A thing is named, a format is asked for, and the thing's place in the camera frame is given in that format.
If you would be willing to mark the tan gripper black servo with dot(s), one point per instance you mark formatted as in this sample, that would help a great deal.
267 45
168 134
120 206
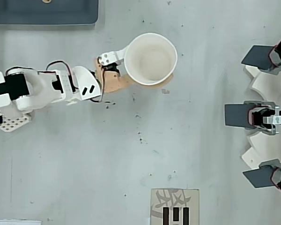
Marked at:
111 80

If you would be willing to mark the white paper cup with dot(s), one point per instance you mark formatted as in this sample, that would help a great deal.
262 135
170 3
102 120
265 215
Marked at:
151 61

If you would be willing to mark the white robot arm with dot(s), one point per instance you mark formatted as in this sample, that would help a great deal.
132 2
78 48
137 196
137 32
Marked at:
37 93

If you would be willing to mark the dark grey plastic tray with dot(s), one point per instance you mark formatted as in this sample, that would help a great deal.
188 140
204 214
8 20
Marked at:
44 12

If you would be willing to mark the grey paddle actuator unit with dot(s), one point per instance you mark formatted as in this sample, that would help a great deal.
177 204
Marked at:
257 178
257 57
238 114

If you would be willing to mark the printed cardboard card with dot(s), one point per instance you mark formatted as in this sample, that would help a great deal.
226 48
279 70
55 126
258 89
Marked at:
175 206

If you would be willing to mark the white round machine base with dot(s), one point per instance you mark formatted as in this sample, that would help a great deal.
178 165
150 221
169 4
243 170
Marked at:
271 89

